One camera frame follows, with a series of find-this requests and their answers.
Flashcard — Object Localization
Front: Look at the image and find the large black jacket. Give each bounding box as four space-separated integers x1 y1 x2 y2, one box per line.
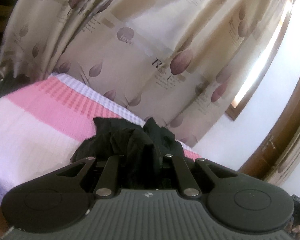
71 117 191 168

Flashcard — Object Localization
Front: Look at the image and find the person's hand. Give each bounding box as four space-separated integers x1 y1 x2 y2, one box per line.
285 223 300 240

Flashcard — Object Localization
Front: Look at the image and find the brown wooden door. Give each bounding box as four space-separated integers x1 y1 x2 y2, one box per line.
238 78 300 186

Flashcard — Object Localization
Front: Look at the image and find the beige leaf print curtain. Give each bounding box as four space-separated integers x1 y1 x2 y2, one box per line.
0 0 286 146

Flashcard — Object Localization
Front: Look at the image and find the pink white checkered bedsheet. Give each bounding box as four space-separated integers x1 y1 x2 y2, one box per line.
0 72 203 205

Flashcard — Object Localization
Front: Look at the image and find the wooden window frame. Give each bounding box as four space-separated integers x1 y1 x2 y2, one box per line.
225 0 295 121

